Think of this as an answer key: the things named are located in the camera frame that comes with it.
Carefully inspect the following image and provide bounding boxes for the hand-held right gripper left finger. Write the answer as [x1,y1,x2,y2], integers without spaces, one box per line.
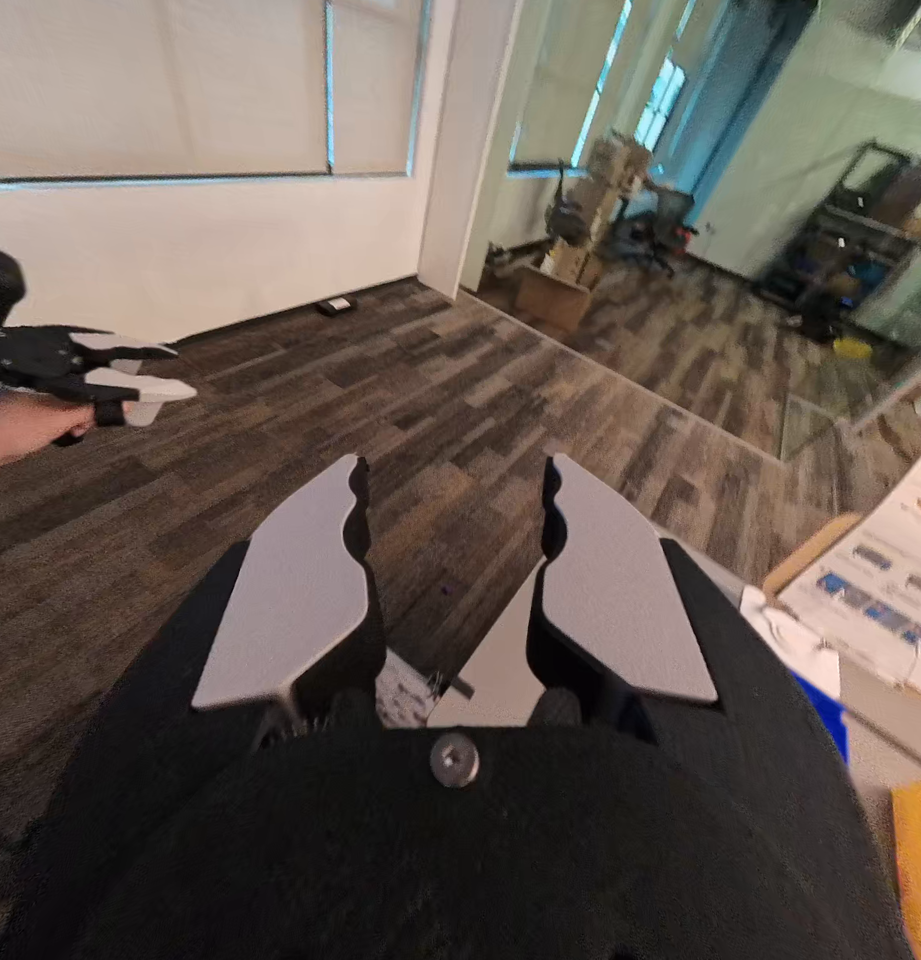
[190,452,388,714]

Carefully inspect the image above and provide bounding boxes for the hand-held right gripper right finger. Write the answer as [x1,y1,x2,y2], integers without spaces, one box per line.
[526,452,720,706]

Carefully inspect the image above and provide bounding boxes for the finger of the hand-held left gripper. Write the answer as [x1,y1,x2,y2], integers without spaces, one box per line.
[69,332,180,361]
[84,360,199,406]

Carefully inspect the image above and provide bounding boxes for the blue plastic box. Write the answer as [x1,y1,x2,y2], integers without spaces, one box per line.
[794,671,852,766]

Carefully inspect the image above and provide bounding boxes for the yellow plastic box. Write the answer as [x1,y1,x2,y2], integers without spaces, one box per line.
[891,776,921,960]

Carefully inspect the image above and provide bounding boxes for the open cardboard box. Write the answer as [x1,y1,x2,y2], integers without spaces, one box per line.
[514,266,593,335]

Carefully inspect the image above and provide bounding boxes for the person's left hand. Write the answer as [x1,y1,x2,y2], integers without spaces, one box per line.
[0,388,99,481]

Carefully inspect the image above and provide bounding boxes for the instruction sheet on stand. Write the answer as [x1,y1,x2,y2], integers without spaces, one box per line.
[741,435,921,706]

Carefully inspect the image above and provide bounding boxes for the window with roller blinds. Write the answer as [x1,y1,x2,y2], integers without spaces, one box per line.
[0,0,432,183]

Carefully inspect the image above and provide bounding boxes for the stack of cardboard boxes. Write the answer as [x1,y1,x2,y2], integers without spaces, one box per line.
[543,135,653,279]

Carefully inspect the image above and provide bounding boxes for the black shelving rack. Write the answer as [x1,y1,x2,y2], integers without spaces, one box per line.
[756,142,921,324]

